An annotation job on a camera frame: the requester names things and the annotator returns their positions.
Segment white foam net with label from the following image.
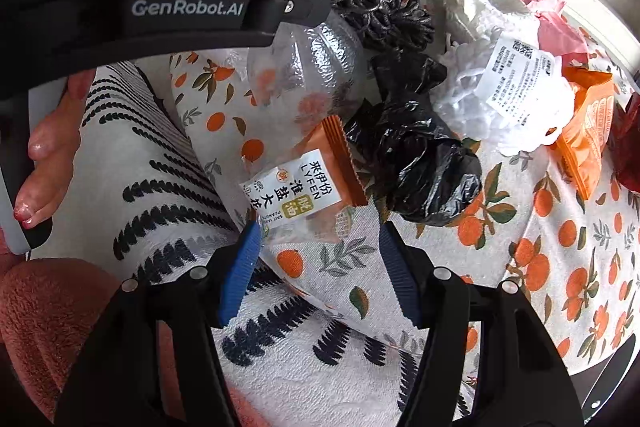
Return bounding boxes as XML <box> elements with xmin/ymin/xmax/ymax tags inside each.
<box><xmin>430</xmin><ymin>31</ymin><xmax>575</xmax><ymax>156</ymax></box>

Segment clear bottle orange cap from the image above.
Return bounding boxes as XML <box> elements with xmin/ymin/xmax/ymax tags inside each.
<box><xmin>247</xmin><ymin>0</ymin><xmax>367</xmax><ymax>141</ymax></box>

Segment orange print tablecloth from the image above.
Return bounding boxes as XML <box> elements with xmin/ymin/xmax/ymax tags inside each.
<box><xmin>167</xmin><ymin>0</ymin><xmax>640</xmax><ymax>423</ymax></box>

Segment black plastic bag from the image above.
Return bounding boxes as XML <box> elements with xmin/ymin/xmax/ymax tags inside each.
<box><xmin>344</xmin><ymin>51</ymin><xmax>483</xmax><ymax>227</ymax></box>

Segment white crumpled plastic bag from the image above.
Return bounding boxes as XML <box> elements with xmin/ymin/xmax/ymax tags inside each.
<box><xmin>426</xmin><ymin>0</ymin><xmax>539</xmax><ymax>48</ymax></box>

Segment left hand painted nails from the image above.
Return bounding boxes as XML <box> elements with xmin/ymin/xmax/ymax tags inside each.
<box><xmin>13</xmin><ymin>69</ymin><xmax>96</xmax><ymax>229</ymax></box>

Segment orange snack bag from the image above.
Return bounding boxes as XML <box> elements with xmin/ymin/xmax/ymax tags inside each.
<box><xmin>555</xmin><ymin>66</ymin><xmax>615</xmax><ymax>200</ymax></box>

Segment red snack bag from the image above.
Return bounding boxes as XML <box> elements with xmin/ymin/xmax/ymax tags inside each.
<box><xmin>608</xmin><ymin>92</ymin><xmax>640</xmax><ymax>193</ymax></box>

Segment white leaf pattern blanket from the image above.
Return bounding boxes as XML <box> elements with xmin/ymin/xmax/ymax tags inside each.
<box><xmin>29</xmin><ymin>60</ymin><xmax>476</xmax><ymax>427</ymax></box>

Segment pink plastic bag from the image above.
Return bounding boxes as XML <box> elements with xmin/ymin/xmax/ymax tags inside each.
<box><xmin>525</xmin><ymin>0</ymin><xmax>589</xmax><ymax>67</ymax></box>

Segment small orange snack packet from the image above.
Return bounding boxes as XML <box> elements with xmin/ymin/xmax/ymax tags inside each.
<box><xmin>240</xmin><ymin>115</ymin><xmax>367</xmax><ymax>245</ymax></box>

